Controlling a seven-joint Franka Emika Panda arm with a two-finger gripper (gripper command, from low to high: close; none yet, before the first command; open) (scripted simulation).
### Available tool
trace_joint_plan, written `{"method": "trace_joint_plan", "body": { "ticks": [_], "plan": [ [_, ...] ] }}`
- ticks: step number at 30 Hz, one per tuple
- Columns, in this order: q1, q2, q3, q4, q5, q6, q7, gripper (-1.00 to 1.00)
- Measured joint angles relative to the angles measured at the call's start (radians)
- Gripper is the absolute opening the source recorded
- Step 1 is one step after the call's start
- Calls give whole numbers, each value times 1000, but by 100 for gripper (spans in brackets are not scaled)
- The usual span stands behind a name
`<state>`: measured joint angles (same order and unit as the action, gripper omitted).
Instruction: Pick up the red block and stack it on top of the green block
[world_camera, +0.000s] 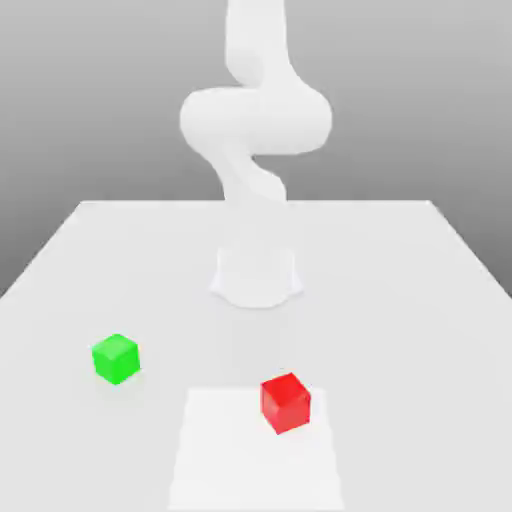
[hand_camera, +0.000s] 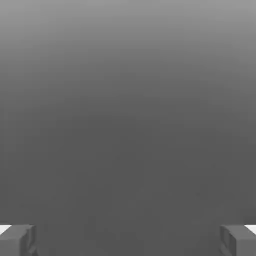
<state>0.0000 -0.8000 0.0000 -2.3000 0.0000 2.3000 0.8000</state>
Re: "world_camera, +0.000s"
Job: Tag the small red cube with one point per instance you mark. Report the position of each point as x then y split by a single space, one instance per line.
285 403

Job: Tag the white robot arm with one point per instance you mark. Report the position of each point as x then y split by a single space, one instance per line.
256 120

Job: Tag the small green cube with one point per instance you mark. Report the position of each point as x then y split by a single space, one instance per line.
116 359

